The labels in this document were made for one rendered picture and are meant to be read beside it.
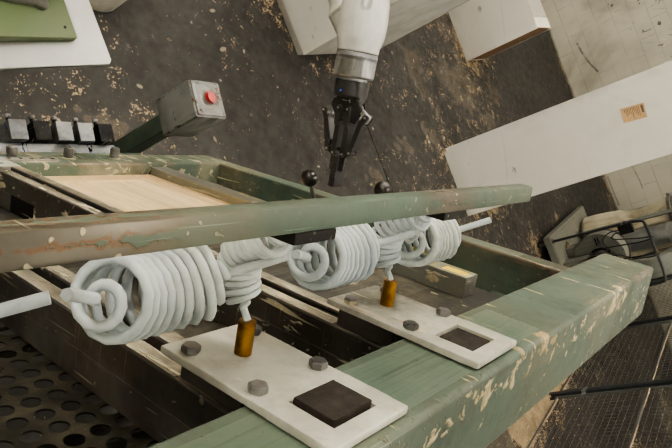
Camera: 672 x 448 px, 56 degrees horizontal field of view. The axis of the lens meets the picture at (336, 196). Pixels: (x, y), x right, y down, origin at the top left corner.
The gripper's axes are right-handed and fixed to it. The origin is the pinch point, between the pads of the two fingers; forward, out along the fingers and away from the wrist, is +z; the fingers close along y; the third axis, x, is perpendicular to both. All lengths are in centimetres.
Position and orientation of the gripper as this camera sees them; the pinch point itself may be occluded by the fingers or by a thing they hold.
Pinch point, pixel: (337, 170)
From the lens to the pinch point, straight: 140.7
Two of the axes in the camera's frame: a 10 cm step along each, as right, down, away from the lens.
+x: -6.1, 0.4, -7.9
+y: -7.8, -2.4, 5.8
